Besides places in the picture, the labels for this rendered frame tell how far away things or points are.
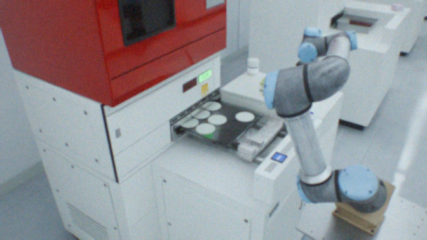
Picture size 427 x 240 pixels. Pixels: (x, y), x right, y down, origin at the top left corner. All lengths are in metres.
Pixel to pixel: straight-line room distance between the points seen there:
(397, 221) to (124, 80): 1.21
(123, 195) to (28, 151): 1.59
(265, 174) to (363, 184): 0.39
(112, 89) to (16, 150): 1.84
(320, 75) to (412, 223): 0.81
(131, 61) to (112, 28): 0.16
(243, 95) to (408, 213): 1.00
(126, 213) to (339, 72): 1.19
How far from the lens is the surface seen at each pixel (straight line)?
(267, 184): 1.45
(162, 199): 1.87
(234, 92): 2.04
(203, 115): 1.94
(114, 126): 1.51
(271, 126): 1.90
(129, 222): 1.84
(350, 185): 1.26
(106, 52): 1.32
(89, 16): 1.31
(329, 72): 1.04
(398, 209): 1.66
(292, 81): 1.04
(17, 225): 2.90
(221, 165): 1.70
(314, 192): 1.29
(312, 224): 1.48
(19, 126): 3.06
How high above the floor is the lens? 1.88
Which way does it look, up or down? 31 degrees down
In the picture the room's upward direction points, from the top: 1 degrees counter-clockwise
